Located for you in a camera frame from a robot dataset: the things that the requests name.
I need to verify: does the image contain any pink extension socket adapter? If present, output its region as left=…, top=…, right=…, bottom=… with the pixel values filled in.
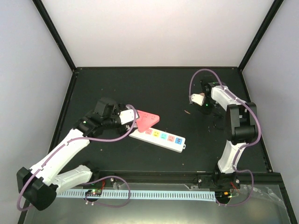
left=136, top=110, right=160, bottom=133

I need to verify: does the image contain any white power strip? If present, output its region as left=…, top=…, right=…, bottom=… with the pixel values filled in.
left=129, top=128, right=186, bottom=153

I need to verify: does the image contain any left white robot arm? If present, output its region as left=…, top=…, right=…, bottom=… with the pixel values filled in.
left=16, top=98, right=139, bottom=211

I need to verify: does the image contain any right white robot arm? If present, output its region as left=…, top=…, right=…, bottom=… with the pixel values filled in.
left=190, top=80, right=260, bottom=189

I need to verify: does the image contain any left circuit board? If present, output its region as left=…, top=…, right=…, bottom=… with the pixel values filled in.
left=85, top=189, right=102, bottom=196

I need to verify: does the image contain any circuit board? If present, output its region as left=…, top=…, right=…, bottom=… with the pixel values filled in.
left=85, top=189, right=102, bottom=196
left=215, top=191, right=233, bottom=200

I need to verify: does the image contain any right circuit board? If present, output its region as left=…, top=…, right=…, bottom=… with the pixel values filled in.
left=215, top=191, right=233, bottom=200

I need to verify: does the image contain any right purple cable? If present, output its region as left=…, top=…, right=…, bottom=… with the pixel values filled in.
left=188, top=69, right=261, bottom=207

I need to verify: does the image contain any black aluminium frame rail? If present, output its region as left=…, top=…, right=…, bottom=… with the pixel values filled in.
left=93, top=169, right=283, bottom=187

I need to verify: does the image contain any light blue slotted cable duct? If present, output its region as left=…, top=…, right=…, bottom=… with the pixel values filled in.
left=57, top=189, right=216, bottom=202

